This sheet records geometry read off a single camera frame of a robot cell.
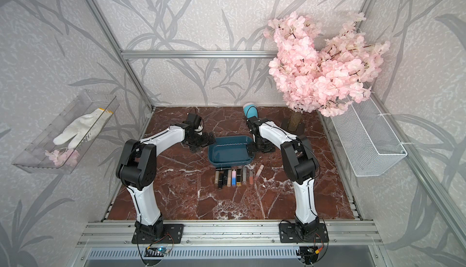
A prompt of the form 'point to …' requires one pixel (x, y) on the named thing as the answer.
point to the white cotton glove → (83, 127)
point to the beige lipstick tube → (216, 176)
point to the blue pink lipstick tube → (233, 178)
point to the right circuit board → (309, 253)
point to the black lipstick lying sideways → (222, 167)
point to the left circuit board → (156, 251)
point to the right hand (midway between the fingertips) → (259, 152)
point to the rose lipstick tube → (251, 178)
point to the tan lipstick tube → (229, 178)
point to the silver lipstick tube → (244, 174)
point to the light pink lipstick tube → (261, 167)
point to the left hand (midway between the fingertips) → (210, 144)
